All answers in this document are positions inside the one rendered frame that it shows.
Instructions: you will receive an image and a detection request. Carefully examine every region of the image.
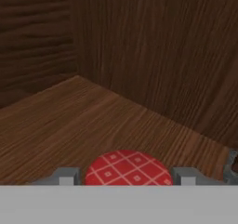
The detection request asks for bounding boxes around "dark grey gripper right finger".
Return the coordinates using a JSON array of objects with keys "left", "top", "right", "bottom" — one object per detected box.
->
[{"left": 170, "top": 166, "right": 227, "bottom": 187}]

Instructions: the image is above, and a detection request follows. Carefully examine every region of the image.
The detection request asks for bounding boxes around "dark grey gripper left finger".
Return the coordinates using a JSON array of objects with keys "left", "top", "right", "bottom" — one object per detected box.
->
[{"left": 31, "top": 166, "right": 83, "bottom": 187}]

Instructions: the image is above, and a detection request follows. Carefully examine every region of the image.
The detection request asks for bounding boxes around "grey jagged object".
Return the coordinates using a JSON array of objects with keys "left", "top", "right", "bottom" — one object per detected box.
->
[{"left": 222, "top": 149, "right": 238, "bottom": 186}]

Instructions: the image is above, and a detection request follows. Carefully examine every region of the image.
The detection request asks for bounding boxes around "jam jar with red checked lid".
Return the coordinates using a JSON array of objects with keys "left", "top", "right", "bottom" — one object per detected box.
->
[{"left": 85, "top": 150, "right": 174, "bottom": 187}]

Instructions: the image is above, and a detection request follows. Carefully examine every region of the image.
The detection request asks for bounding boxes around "dark wooden cabinet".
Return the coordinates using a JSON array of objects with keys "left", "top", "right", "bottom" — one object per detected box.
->
[{"left": 0, "top": 0, "right": 238, "bottom": 187}]

